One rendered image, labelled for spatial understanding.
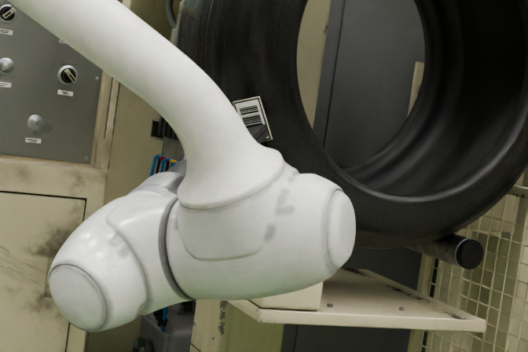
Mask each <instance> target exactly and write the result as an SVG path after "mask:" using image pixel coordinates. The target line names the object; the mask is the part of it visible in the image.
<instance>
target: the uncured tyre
mask: <svg viewBox="0 0 528 352"><path fill-rule="evenodd" d="M307 2H308V0H185V1H184V4H183V6H182V10H181V16H180V20H179V25H178V37H177V48H178V49H179V50H181V51H182V52H183V53H184V54H185V55H186V56H187V57H188V58H190V59H191V60H192V61H193V62H194V63H195V64H196V65H198V66H199V67H200V68H201V69H202V70H203V71H204V72H205V73H206V74H207V75H208V76H209V77H210V78H211V79H212V80H213V82H214V83H215V84H216V85H217V86H218V87H219V89H220V90H221V91H222V92H223V93H224V94H225V96H226V97H227V99H228V100H229V102H230V103H231V105H232V106H233V102H234V101H240V100H243V99H248V98H252V97H258V96H260V98H261V102H262V106H263V108H264V112H265V114H266V119H267V122H268V124H269V129H270V132H271V135H272V138H273V140H268V141H262V142H261V143H260V145H262V146H265V147H267V148H271V149H275V150H277V151H278V152H279V153H280V154H281V155H282V157H283V159H284V161H285V162H286V163H287V164H288V165H290V166H291V167H294V168H295V169H296V170H297V171H298V172H299V173H300V174H316V175H318V176H321V177H323V178H326V179H328V180H329V181H331V182H333V183H335V184H336V185H338V186H339V187H340V188H341V189H342V190H343V191H344V193H345V194H346V195H347V196H348V197H349V199H350V202H351V203H352V205H353V208H354V214H355V222H356V233H355V241H354V247H356V248H390V249H392V248H404V247H410V246H415V245H419V244H425V243H429V242H431V241H435V240H439V239H441V238H443V237H447V236H448V235H451V234H453V233H455V232H457V231H459V230H461V229H463V228H464V227H466V226H468V225H470V224H471V223H472V222H474V221H476V220H477V219H479V218H480V217H482V216H483V215H484V214H485V213H486V212H487V211H489V210H490V209H491V208H492V207H494V206H495V205H496V204H497V203H498V202H499V201H500V200H501V199H502V198H503V197H504V196H505V195H506V194H507V193H508V191H509V190H510V189H511V188H512V187H513V185H514V184H515V183H516V182H517V181H518V180H519V178H520V177H521V175H522V174H523V172H524V170H525V169H526V168H527V166H528V0H414V2H415V3H416V7H417V9H418V12H419V15H420V19H421V23H422V27H423V36H424V46H425V59H424V69H423V78H422V82H421V85H420V90H419V93H418V95H417V98H416V101H415V104H414V105H413V107H412V111H411V112H410V113H409V116H408V118H407V119H406V121H405V122H404V124H403V125H402V127H401V128H400V130H399V131H398V132H397V133H396V134H395V135H394V136H393V138H392V139H391V140H390V141H389V142H388V143H387V144H386V145H384V146H383V147H382V148H381V149H380V150H379V151H378V152H376V153H375V154H373V155H372V156H370V157H369V158H367V159H365V160H363V161H361V162H360V163H357V164H354V165H353V166H350V167H346V168H343V169H341V168H340V167H339V166H338V165H337V164H336V163H335V162H334V161H333V159H332V158H331V157H330V156H329V155H328V153H327V152H326V151H325V150H324V148H323V147H322V145H321V143H320V142H319V141H318V139H317V137H316V135H315V133H314V132H313V129H312V127H311V125H310V123H309V120H308V119H307V116H306V113H305V110H304V107H303V102H302V98H301V95H300V91H299V82H298V75H297V46H298V38H299V29H300V25H301V22H302V18H303V13H304V10H305V8H306V4H307ZM233 107H234V106H233Z"/></svg>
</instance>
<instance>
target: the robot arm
mask: <svg viewBox="0 0 528 352"><path fill-rule="evenodd" d="M7 1H9V2H10V3H11V4H13V5H14V6H16V7H17V8H18V9H19V10H21V11H22V12H23V13H25V14H26V15H28V16H29V17H30V18H31V19H32V20H34V21H36V22H37V23H38V24H40V25H42V26H43V27H44V28H45V29H46V30H48V31H50V32H51V33H52V34H54V35H56V36H57V37H58V38H59V39H60V40H62V41H63V42H65V43H66V44H68V45H69V46H70V47H71V48H73V49H74V50H76V51H77V52H79V53H80V54H82V55H83V56H84V57H85V58H87V59H88V60H89V61H91V62H93V63H94V64H95V65H97V66H98V67H99V68H101V69H102V70H103V71H105V72H107V73H108V74H109V75H110V76H112V77H113V78H114V79H116V80H117V81H119V82H120V83H122V84H123V85H124V86H125V87H127V88H128V89H130V90H131V91H133V92H134V93H135V94H137V95H138V96H139V97H140V98H142V99H143V100H144V101H146V102H147V103H148V104H149V105H151V106H152V107H153V108H154V109H155V110H156V111H157V112H158V113H159V114H160V115H161V116H162V117H163V118H164V119H165V120H166V121H167V122H168V123H169V124H170V126H171V128H172V129H173V130H174V132H175V133H176V135H177V136H178V140H179V141H180V142H181V145H182V148H183V150H184V152H183V153H182V154H181V155H180V156H179V160H178V162H177V163H176V164H175V165H174V166H172V167H171V168H170V169H169V170H167V171H166V172H161V173H158V174H154V175H153V176H151V177H149V178H148V179H147V180H145V181H144V182H143V183H142V184H140V185H139V186H138V187H137V188H136V189H134V190H132V191H131V192H129V193H128V194H127V195H126V196H124V197H120V198H118V199H115V200H113V201H112V202H110V203H108V204H106V205H105V206H103V207H102V208H100V209H99V210H98V211H96V212H95V213H93V214H92V215H91V216H90V217H89V218H88V219H87V220H85V221H84V222H83V223H82V224H81V225H80V226H79V227H78V228H77V229H76V230H75V231H74V232H73V233H72V234H71V235H70V237H69V238H68V239H67V240H66V241H65V242H64V244H63V245H62V247H61V248H60V250H59V251H58V252H57V255H56V257H55V259H54V260H53V263H52V265H51V267H50V269H49V273H48V282H49V289H50V292H51V295H52V297H53V301H54V303H55V305H56V307H57V309H58V310H59V311H60V313H61V315H62V316H63V317H64V319H65V320H66V321H68V322H69V323H70V324H71V325H73V326H75V327H76V328H79V329H81V330H83V331H86V332H101V331H104V330H109V329H112V328H116V327H119V326H120V325H124V324H126V323H129V322H131V321H133V320H134V319H135V318H136V317H138V316H139V315H140V314H141V315H147V314H150V313H152V312H155V311H157V310H160V309H163V308H164V307H167V306H171V305H174V304H177V303H182V302H186V301H190V300H196V299H217V300H223V301H227V300H244V299H258V298H264V297H270V296H274V295H282V294H286V293H290V292H296V291H299V290H302V289H305V288H308V287H311V286H314V285H315V284H319V283H321V282H322V281H325V280H327V279H328V278H329V277H332V276H333V275H334V274H335V273H336V270H338V269H339V268H340V267H341V266H342V265H343V264H344V263H345V262H346V261H347V260H348V259H349V257H350V256H351V253H352V250H353V247H354V241H355V233H356V222H355V214H354V208H353V205H352V203H351V202H350V199H349V197H348V196H347V195H346V194H345V193H344V191H343V190H342V189H341V188H340V187H339V186H338V185H336V184H335V183H333V182H331V181H329V180H328V179H326V178H323V177H321V176H318V175H316V174H300V173H299V172H298V171H297V170H296V169H295V168H294V167H291V166H290V165H288V164H287V163H286V162H285V161H284V159H283V157H282V155H281V154H280V153H279V152H278V151H277V150H275V149H273V148H267V147H265V146H262V145H260V143H261V142H262V141H263V140H264V139H265V138H266V137H267V136H268V135H269V133H268V130H267V129H266V125H265V124H262V125H259V126H253V127H249V128H246V126H245V125H244V123H243V121H242V120H241V118H240V117H239V115H238V114H237V112H236V110H235V109H234V107H233V106H232V105H231V103H230V102H229V100H228V99H227V97H226V96H225V94H224V93H223V92H222V91H221V90H220V89H219V87H218V86H217V85H216V84H215V83H214V82H213V80H212V79H211V78H210V77H209V76H208V75H207V74H206V73H205V72H204V71H203V70H202V69H201V68H200V67H199V66H198V65H196V64H195V63H194V62H193V61H192V60H191V59H190V58H188V57H187V56H186V55H185V54H184V53H183V52H182V51H181V50H179V49H178V48H177V47H176V46H174V45H173V44H172V43H170V42H169V41H168V40H166V39H165V38H164V37H163V36H162V35H161V34H159V33H158V32H157V31H155V30H154V29H153V28H152V27H150V26H149V25H148V24H146V23H145V22H144V21H143V20H142V19H140V18H139V17H138V16H136V15H135V14H134V13H132V12H131V11H130V10H129V9H128V8H127V7H125V6H124V5H123V4H121V3H120V2H119V1H117V0H7Z"/></svg>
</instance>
